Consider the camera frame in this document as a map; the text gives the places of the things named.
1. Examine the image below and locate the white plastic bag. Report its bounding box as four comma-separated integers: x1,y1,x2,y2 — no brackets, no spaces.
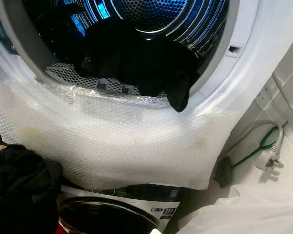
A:
176,183,293,234

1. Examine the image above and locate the white power plug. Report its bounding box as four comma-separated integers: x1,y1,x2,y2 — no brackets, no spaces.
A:
255,124,287,172

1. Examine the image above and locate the dark round washer door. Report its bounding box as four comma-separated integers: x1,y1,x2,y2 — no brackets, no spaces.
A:
59,196,160,234

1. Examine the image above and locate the green cable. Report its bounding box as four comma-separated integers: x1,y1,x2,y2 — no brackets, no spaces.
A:
232,126,279,167

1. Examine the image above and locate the grey power cable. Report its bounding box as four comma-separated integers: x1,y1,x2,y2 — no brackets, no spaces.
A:
227,120,287,156

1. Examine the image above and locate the white tumble dryer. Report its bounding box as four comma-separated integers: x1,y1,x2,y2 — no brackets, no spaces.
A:
0,0,293,125

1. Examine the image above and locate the white washing machine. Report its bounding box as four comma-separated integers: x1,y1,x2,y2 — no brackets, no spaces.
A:
59,183,182,234

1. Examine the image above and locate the perforated metal lint filter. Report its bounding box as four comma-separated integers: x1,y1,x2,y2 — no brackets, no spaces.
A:
44,62,168,97

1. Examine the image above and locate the black garment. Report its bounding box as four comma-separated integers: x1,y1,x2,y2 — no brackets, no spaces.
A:
79,19,200,113

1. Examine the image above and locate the black clothes pile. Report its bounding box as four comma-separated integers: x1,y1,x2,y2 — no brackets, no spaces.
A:
0,144,64,234

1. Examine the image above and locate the clear bubble wrap sheet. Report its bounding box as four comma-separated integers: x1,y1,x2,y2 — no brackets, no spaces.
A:
0,77,241,191

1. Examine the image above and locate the white wall socket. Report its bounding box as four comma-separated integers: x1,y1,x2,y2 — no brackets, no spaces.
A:
255,78,280,111

